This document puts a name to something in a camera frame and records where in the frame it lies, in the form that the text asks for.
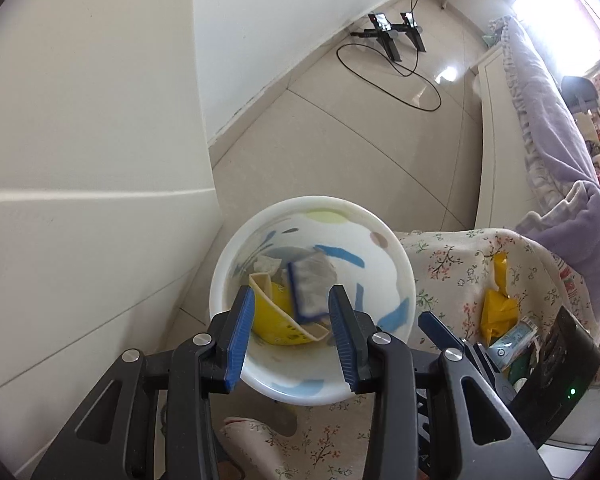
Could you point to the white bed frame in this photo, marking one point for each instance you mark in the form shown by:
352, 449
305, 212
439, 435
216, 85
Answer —
495, 160

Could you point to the purple ruffled blanket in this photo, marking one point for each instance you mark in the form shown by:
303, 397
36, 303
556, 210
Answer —
555, 125

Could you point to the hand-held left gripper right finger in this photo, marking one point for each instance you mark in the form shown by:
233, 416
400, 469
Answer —
342, 346

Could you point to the green white packet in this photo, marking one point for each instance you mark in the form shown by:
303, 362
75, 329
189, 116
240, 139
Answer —
517, 337

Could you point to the yellow crumpled wrapper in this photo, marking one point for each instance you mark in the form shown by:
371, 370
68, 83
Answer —
497, 310

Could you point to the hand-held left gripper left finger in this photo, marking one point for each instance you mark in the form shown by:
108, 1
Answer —
240, 341

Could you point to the white bowl with coloured strokes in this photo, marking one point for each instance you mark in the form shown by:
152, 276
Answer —
380, 270

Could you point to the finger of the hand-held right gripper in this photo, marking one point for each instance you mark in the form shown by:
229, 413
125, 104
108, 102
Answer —
435, 326

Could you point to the floral tablecloth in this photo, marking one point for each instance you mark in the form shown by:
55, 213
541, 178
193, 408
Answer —
445, 270

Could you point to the black floor stand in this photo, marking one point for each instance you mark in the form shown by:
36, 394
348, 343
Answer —
392, 30

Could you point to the dark chair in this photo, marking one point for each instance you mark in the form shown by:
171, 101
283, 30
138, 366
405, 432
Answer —
580, 92

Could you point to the crumpled white tissue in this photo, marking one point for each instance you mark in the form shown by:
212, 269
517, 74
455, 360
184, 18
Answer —
269, 263

